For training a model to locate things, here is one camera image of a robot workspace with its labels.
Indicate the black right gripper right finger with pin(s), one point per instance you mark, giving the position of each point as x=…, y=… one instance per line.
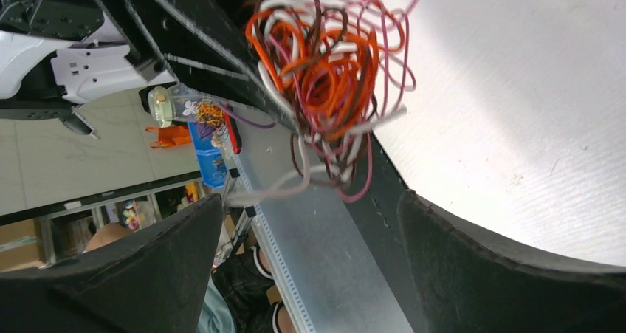
x=471, y=279

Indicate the aluminium frame rail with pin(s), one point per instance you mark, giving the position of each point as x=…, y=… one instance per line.
x=341, y=267

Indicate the blue box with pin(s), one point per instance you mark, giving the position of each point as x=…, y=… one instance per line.
x=211, y=163

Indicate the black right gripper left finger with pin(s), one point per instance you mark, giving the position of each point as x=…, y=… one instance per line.
x=150, y=281

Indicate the orange bag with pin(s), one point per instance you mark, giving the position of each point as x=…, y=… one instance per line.
x=171, y=136

